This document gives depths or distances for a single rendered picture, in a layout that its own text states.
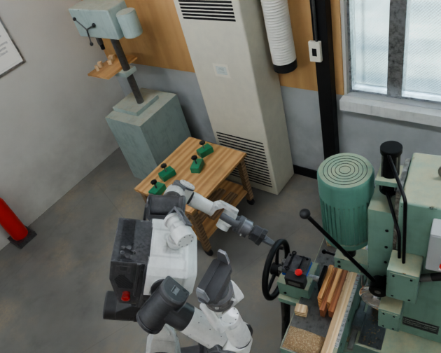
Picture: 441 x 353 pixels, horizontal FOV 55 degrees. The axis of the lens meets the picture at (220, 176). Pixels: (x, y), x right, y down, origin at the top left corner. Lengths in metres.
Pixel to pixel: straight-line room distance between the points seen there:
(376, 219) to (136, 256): 0.79
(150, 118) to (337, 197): 2.38
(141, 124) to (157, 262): 2.12
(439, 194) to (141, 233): 0.96
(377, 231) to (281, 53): 1.57
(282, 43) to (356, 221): 1.53
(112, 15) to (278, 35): 1.20
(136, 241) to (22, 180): 2.69
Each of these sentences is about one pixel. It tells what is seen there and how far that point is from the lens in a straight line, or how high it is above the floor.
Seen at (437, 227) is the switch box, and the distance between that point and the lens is 1.27.
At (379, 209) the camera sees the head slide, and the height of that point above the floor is 1.42.
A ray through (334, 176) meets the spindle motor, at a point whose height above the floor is 1.51.
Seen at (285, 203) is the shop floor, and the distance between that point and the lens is 3.39.
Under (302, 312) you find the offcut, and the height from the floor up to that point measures 0.93.
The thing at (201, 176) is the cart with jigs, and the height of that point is 0.53.
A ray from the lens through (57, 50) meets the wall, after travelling 4.09.
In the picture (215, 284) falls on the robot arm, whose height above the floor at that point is 1.57.
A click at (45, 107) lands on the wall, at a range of 4.07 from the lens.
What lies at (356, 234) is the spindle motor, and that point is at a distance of 1.50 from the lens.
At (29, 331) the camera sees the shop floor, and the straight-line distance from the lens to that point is 3.48.
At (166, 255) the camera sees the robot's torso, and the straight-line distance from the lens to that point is 1.48.
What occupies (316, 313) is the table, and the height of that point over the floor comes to 0.90.
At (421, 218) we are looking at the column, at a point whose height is 1.47.
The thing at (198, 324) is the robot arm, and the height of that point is 1.25.
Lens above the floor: 2.44
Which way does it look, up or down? 40 degrees down
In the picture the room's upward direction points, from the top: 18 degrees counter-clockwise
